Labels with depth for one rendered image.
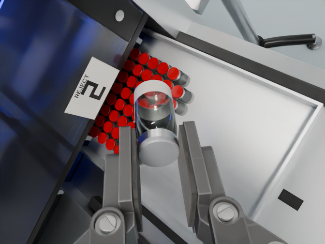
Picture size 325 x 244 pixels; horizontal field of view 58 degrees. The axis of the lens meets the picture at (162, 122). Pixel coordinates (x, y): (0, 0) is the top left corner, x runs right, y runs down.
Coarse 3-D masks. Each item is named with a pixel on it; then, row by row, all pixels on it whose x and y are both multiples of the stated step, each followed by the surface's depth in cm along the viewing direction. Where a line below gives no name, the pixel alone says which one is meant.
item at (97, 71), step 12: (96, 60) 40; (84, 72) 40; (96, 72) 41; (108, 72) 43; (84, 84) 40; (108, 84) 44; (72, 96) 40; (84, 96) 41; (72, 108) 41; (84, 108) 43; (96, 108) 44
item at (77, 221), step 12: (72, 192) 57; (60, 204) 61; (72, 204) 59; (84, 204) 55; (60, 216) 60; (72, 216) 59; (84, 216) 57; (48, 228) 61; (60, 228) 60; (72, 228) 58; (84, 228) 57; (48, 240) 61; (60, 240) 59; (72, 240) 58
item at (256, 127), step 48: (144, 48) 56; (192, 48) 48; (240, 96) 46; (288, 96) 42; (96, 144) 58; (240, 144) 45; (288, 144) 41; (144, 192) 51; (240, 192) 44; (192, 240) 44
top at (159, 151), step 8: (160, 136) 13; (144, 144) 13; (152, 144) 13; (160, 144) 13; (168, 144) 13; (176, 144) 14; (144, 152) 14; (152, 152) 14; (160, 152) 14; (168, 152) 14; (176, 152) 14; (144, 160) 14; (152, 160) 14; (160, 160) 14; (168, 160) 14
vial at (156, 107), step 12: (144, 84) 16; (156, 84) 16; (144, 96) 15; (156, 96) 15; (168, 96) 16; (144, 108) 15; (156, 108) 15; (168, 108) 15; (144, 120) 14; (156, 120) 14; (168, 120) 14; (144, 132) 14; (156, 132) 14; (168, 132) 14
